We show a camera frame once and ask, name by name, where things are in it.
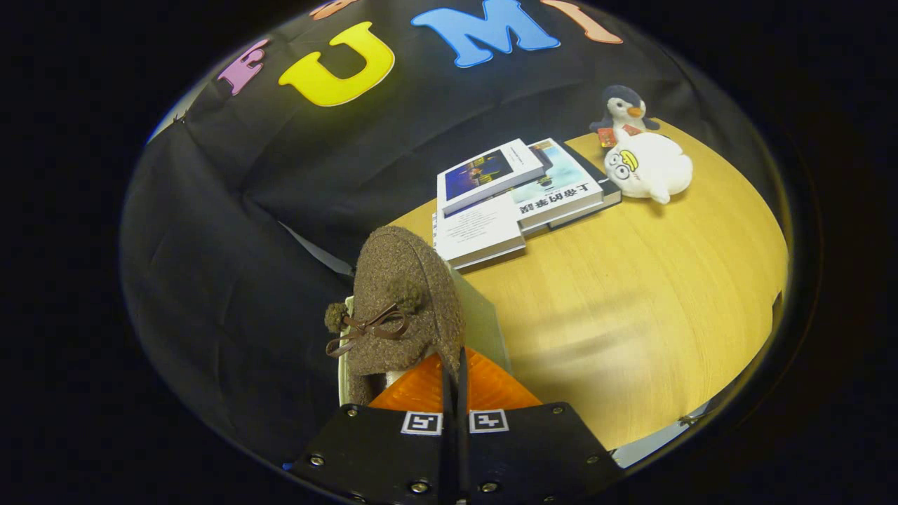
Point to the brown fuzzy shoe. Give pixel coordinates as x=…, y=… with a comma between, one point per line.
x=400, y=266

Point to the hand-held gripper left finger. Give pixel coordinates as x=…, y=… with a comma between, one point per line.
x=379, y=449

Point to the penguin plush toy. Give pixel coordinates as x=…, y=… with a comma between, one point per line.
x=623, y=109

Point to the green fabric storage box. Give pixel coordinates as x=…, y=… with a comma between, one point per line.
x=480, y=322

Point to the white-cover book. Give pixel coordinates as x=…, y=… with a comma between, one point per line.
x=477, y=235

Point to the white seal plush toy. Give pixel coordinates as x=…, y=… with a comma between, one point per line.
x=652, y=168

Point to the black-cover book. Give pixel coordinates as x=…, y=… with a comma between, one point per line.
x=607, y=193

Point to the small blue-cover book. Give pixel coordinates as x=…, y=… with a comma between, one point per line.
x=487, y=174

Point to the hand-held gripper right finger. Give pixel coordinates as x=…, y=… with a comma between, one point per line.
x=540, y=449

